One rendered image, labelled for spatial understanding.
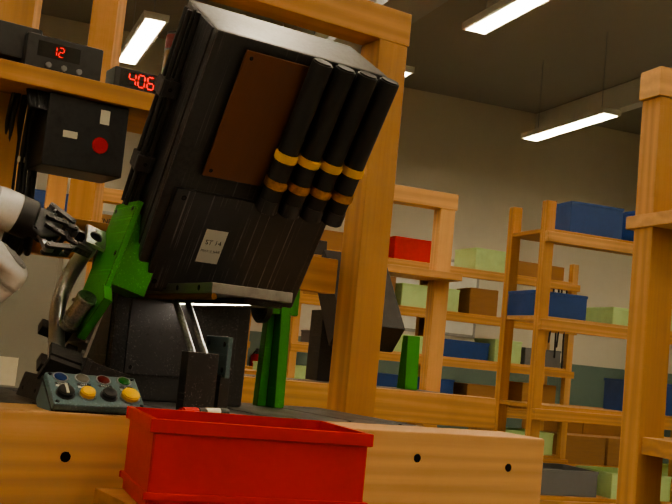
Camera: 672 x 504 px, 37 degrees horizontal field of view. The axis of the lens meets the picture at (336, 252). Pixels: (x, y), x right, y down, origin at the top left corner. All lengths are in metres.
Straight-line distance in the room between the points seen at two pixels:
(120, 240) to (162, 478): 0.63
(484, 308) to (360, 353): 7.59
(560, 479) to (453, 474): 5.05
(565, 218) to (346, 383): 4.71
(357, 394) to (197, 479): 1.22
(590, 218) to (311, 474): 5.83
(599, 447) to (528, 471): 9.46
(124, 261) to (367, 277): 0.86
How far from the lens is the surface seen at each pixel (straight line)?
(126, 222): 1.90
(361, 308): 2.57
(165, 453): 1.38
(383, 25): 2.70
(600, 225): 7.18
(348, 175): 1.91
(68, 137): 2.15
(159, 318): 2.08
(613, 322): 7.19
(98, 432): 1.63
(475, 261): 10.07
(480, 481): 2.04
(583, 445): 11.45
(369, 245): 2.58
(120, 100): 2.18
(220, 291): 1.76
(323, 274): 2.61
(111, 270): 1.87
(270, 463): 1.41
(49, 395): 1.63
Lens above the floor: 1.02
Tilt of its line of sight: 6 degrees up
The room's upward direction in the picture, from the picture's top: 6 degrees clockwise
